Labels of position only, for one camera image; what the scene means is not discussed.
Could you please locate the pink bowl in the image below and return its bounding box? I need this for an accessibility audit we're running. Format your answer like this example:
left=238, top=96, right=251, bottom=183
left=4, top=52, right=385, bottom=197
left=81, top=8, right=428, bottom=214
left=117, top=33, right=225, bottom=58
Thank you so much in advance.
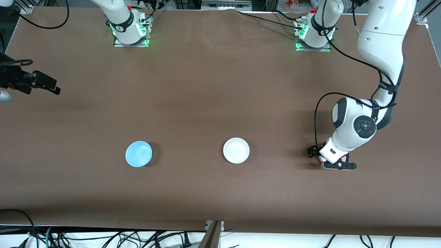
left=318, top=155, right=349, bottom=164

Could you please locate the light blue bowl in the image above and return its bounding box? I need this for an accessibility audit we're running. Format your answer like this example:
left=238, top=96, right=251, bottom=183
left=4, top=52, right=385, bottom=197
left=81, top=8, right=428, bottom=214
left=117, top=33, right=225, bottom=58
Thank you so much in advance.
left=125, top=141, right=153, bottom=168

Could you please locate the white bowl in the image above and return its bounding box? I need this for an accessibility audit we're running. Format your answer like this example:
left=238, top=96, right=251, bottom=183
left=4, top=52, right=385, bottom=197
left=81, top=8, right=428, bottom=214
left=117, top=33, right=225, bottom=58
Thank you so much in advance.
left=223, top=137, right=250, bottom=164

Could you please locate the brown table mat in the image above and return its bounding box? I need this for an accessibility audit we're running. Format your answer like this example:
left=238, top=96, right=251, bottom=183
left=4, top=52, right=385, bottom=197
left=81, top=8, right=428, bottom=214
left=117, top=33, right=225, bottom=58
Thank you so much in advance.
left=0, top=6, right=441, bottom=238

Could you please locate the colourful background object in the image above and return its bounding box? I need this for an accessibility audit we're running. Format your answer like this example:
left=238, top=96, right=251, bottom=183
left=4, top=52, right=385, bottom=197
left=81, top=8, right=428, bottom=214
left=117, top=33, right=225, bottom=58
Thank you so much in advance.
left=284, top=0, right=319, bottom=9

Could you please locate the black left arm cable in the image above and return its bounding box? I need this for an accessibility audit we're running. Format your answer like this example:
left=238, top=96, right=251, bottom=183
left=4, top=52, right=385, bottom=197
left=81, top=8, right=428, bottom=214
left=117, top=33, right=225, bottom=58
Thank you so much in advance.
left=314, top=0, right=397, bottom=149

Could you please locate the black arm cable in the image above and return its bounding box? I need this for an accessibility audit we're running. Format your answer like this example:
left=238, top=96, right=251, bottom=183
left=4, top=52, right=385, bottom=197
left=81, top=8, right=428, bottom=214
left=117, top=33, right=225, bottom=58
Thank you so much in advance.
left=14, top=0, right=70, bottom=30
left=314, top=0, right=397, bottom=149

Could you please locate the black left camera mount bracket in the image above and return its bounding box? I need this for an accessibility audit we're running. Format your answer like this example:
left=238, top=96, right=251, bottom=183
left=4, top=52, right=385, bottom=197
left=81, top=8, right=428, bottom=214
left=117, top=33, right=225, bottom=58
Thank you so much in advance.
left=326, top=161, right=357, bottom=171

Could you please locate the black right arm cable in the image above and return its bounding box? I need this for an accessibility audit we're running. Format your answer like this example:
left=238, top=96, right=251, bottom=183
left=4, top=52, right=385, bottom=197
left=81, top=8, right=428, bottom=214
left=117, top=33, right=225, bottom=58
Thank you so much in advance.
left=14, top=0, right=70, bottom=30

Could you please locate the aluminium frame profile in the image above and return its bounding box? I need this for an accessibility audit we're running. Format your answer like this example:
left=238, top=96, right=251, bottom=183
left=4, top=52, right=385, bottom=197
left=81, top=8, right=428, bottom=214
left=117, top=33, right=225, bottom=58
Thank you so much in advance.
left=415, top=0, right=441, bottom=24
left=16, top=0, right=35, bottom=14

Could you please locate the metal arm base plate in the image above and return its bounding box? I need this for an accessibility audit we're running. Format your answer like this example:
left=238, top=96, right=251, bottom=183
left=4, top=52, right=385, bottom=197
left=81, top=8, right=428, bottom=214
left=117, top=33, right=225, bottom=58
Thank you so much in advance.
left=114, top=15, right=151, bottom=48
left=295, top=19, right=332, bottom=52

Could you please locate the black base cable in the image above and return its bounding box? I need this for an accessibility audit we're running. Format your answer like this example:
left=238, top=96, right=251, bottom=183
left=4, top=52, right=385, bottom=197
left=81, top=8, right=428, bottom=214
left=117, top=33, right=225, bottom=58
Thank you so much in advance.
left=136, top=0, right=165, bottom=25

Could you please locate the aluminium post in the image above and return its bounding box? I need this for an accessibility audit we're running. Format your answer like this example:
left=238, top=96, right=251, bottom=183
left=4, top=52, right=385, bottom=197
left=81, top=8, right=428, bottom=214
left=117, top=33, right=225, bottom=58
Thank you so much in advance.
left=198, top=220, right=224, bottom=248

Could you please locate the thick black looped cable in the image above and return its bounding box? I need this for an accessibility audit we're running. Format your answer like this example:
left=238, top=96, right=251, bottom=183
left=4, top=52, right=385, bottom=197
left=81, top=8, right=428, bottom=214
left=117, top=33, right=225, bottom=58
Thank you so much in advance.
left=0, top=208, right=37, bottom=241

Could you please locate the long black table cable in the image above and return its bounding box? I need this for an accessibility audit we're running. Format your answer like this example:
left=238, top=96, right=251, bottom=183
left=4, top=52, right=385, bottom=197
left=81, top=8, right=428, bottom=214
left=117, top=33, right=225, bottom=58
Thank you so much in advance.
left=236, top=10, right=305, bottom=30

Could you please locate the short black table cable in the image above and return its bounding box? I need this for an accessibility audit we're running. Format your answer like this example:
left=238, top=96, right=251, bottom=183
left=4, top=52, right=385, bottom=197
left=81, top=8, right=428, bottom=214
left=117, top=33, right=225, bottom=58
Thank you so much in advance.
left=274, top=9, right=302, bottom=22

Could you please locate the metal frame bar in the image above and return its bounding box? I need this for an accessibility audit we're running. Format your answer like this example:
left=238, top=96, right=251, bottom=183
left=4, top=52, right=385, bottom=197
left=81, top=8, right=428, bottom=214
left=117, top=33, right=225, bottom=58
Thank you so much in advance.
left=202, top=0, right=252, bottom=11

